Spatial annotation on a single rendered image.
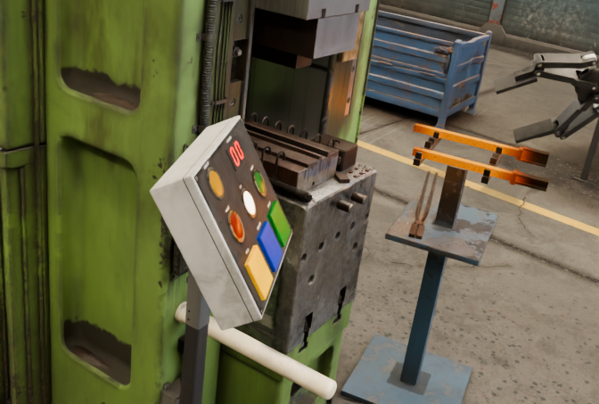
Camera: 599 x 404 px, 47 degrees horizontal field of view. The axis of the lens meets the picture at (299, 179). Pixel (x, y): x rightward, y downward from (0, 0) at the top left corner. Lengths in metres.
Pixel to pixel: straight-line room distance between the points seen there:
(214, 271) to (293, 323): 0.75
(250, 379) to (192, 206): 1.04
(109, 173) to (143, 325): 0.39
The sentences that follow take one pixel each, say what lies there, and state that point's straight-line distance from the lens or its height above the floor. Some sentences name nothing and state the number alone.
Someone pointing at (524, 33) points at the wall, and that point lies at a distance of 9.66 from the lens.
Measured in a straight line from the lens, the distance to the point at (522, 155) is 2.37.
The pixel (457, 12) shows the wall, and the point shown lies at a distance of 10.03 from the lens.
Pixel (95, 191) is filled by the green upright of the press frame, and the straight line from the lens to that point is 1.87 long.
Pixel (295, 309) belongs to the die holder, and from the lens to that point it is 1.87.
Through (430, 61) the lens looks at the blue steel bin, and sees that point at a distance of 5.57.
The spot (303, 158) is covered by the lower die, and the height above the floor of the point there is 0.99.
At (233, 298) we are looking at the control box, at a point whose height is 0.99.
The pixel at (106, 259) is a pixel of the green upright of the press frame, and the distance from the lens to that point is 1.93.
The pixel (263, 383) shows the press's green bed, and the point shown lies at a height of 0.33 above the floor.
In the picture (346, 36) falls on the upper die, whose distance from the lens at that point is 1.77.
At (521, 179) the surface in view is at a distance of 2.14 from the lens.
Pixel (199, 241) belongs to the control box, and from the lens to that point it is 1.15.
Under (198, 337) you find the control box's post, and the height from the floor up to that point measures 0.78.
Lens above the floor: 1.64
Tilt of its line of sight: 23 degrees down
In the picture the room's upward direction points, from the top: 8 degrees clockwise
